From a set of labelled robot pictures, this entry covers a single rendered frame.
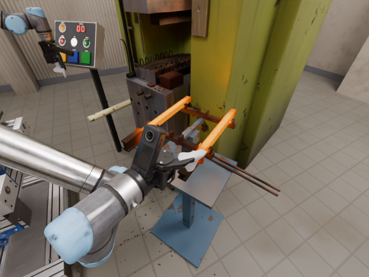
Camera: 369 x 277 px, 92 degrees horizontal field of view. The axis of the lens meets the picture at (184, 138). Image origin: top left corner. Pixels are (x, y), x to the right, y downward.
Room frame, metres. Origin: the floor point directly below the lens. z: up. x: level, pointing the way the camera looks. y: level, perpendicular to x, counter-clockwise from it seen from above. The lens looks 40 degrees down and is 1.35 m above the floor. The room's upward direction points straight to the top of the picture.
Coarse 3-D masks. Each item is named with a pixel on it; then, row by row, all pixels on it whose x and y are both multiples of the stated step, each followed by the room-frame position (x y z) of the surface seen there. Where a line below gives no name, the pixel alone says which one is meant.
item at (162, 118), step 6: (186, 96) 0.83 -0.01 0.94; (180, 102) 0.77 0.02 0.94; (186, 102) 0.78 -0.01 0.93; (174, 108) 0.71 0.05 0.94; (180, 108) 0.74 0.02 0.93; (162, 114) 0.66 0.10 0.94; (168, 114) 0.66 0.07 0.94; (156, 120) 0.61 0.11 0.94; (162, 120) 0.62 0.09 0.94; (132, 132) 0.52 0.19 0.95; (138, 132) 0.52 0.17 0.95; (126, 138) 0.48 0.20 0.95; (132, 138) 0.48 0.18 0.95; (138, 138) 0.51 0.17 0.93; (126, 144) 0.46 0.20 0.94; (132, 144) 0.48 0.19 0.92; (126, 150) 0.46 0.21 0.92
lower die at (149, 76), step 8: (176, 56) 1.38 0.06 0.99; (144, 64) 1.22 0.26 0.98; (152, 64) 1.15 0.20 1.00; (160, 64) 1.15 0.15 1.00; (168, 64) 1.18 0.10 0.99; (176, 64) 1.18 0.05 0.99; (136, 72) 1.16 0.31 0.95; (144, 72) 1.11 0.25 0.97; (152, 72) 1.05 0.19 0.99; (160, 72) 1.07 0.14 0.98; (184, 72) 1.24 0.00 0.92; (152, 80) 1.06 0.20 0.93
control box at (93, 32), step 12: (60, 24) 1.42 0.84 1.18; (72, 24) 1.40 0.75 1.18; (84, 24) 1.37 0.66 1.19; (96, 24) 1.35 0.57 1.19; (60, 36) 1.39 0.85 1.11; (72, 36) 1.36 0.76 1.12; (84, 36) 1.34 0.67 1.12; (96, 36) 1.32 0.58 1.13; (72, 48) 1.32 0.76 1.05; (84, 48) 1.30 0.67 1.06; (96, 48) 1.29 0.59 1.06; (96, 60) 1.25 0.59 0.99
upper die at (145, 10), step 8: (128, 0) 1.14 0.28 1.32; (136, 0) 1.09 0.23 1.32; (144, 0) 1.05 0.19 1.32; (152, 0) 1.07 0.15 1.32; (160, 0) 1.10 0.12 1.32; (168, 0) 1.14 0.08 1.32; (176, 0) 1.19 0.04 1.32; (184, 0) 1.24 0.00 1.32; (128, 8) 1.14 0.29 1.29; (136, 8) 1.10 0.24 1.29; (144, 8) 1.06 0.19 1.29; (152, 8) 1.06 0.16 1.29; (160, 8) 1.10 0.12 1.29; (168, 8) 1.14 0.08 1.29; (176, 8) 1.19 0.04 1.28; (184, 8) 1.24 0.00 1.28
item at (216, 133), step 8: (232, 112) 0.68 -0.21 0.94; (224, 120) 0.61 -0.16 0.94; (216, 128) 0.56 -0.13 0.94; (224, 128) 0.57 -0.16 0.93; (208, 136) 0.51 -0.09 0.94; (216, 136) 0.51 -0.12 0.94; (208, 144) 0.46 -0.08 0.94; (200, 160) 0.40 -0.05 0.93; (184, 168) 0.35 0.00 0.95; (184, 176) 0.34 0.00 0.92
